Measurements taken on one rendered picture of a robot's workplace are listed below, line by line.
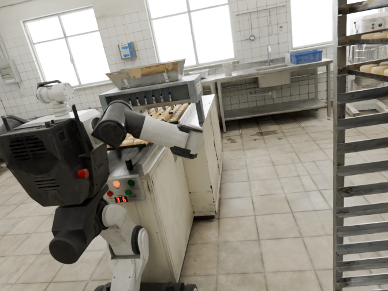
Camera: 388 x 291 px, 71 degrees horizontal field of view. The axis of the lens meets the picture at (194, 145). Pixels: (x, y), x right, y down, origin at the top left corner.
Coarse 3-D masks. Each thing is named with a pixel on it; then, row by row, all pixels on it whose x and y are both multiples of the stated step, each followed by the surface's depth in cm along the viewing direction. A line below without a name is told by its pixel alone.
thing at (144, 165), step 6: (156, 144) 157; (150, 150) 149; (156, 150) 154; (144, 156) 141; (150, 156) 143; (156, 156) 153; (144, 162) 134; (150, 162) 142; (138, 168) 132; (144, 168) 134; (144, 174) 133
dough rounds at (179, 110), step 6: (168, 108) 249; (174, 108) 236; (180, 108) 231; (186, 108) 237; (144, 114) 232; (150, 114) 228; (174, 114) 220; (180, 114) 213; (168, 120) 199; (174, 120) 197
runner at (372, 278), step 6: (354, 276) 118; (360, 276) 117; (366, 276) 117; (372, 276) 117; (378, 276) 117; (384, 276) 117; (336, 282) 119; (342, 282) 119; (348, 282) 118; (354, 282) 118; (360, 282) 117; (366, 282) 117; (372, 282) 116; (378, 282) 116; (384, 282) 115
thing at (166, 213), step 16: (160, 160) 156; (176, 160) 189; (112, 176) 140; (144, 176) 137; (160, 176) 152; (176, 176) 185; (144, 192) 140; (160, 192) 149; (176, 192) 180; (128, 208) 145; (144, 208) 144; (160, 208) 146; (176, 208) 176; (144, 224) 148; (160, 224) 146; (176, 224) 172; (192, 224) 228; (160, 240) 150; (176, 240) 169; (160, 256) 154; (176, 256) 165; (144, 272) 161; (160, 272) 159; (176, 272) 162
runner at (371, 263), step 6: (372, 258) 114; (378, 258) 113; (384, 258) 113; (336, 264) 116; (342, 264) 115; (348, 264) 115; (354, 264) 115; (360, 264) 115; (366, 264) 115; (372, 264) 114; (378, 264) 114; (384, 264) 113; (342, 270) 114; (348, 270) 113; (354, 270) 113
